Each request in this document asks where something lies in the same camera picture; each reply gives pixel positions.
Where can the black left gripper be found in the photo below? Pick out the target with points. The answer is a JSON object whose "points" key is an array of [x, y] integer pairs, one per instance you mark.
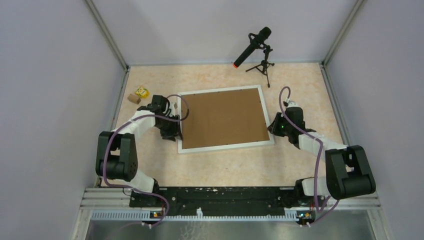
{"points": [[175, 131]]}

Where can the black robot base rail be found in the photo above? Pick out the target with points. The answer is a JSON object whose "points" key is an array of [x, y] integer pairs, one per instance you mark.
{"points": [[252, 201]]}

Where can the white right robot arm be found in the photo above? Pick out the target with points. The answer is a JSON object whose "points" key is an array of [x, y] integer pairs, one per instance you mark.
{"points": [[347, 170]]}

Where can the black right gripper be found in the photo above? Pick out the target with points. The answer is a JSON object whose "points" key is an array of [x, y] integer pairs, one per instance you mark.
{"points": [[273, 127]]}

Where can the small brown cardboard block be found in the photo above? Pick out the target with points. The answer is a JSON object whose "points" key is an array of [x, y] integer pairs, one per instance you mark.
{"points": [[134, 98]]}

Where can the black shotgun microphone orange tip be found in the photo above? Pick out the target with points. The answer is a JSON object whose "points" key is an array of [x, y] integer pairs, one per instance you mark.
{"points": [[256, 42]]}

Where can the black mini tripod stand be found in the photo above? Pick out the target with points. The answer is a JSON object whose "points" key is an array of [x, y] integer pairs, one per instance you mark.
{"points": [[264, 65]]}

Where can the yellow toy cube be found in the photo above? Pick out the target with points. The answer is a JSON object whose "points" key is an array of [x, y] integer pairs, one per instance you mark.
{"points": [[142, 92]]}

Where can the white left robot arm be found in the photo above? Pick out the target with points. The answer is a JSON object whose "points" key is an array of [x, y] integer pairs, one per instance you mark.
{"points": [[117, 158]]}

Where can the white toothed cable channel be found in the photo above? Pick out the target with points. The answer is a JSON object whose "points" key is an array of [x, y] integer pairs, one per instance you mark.
{"points": [[146, 216]]}

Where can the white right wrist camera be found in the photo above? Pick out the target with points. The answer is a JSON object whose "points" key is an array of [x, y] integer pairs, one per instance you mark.
{"points": [[291, 104]]}

